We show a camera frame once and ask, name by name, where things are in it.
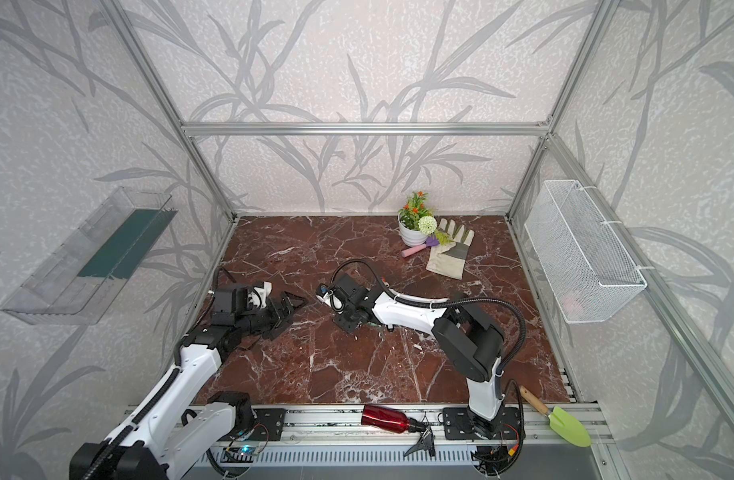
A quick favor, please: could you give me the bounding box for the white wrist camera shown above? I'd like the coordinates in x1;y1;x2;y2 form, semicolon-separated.
247;282;273;311
315;284;343;314

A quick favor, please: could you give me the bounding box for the green garden trowel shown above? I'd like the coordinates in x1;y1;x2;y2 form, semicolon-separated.
519;386;592;448

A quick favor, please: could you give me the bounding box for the white flower pot with plant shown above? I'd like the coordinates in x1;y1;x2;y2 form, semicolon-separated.
398;191;438;247

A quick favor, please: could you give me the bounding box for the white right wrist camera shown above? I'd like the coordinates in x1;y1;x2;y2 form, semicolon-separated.
315;284;343;314

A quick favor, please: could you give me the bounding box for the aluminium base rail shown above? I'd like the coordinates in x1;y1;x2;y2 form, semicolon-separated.
123;403;614;466

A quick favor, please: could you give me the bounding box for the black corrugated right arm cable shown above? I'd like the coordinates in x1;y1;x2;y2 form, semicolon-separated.
329;258;528;373

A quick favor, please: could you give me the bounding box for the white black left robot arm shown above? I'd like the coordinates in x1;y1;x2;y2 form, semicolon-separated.
69;282;308;479

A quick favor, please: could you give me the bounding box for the white wire mesh basket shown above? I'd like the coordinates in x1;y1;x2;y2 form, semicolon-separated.
525;180;647;324

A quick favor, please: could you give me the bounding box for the red spray bottle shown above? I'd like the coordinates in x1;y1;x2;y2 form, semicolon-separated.
361;404;427;434

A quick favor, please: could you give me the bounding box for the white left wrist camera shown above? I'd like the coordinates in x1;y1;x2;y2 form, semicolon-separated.
247;282;273;311

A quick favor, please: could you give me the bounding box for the clear plastic wall shelf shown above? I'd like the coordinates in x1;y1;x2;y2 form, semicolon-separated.
0;187;178;326

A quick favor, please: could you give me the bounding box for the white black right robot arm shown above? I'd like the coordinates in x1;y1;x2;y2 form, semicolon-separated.
316;275;523;422

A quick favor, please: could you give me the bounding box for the beige grey garden glove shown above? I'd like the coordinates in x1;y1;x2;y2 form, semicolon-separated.
426;219;474;280

